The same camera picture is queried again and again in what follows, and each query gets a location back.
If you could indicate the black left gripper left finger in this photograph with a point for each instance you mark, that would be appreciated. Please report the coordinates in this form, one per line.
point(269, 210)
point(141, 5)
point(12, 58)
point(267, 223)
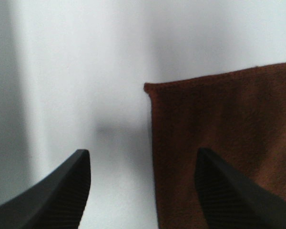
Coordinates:
point(56, 202)

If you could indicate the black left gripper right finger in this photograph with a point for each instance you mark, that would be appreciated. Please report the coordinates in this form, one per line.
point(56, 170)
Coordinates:
point(230, 200)

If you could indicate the brown towel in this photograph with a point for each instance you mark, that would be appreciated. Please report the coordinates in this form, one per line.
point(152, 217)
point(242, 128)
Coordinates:
point(240, 115)

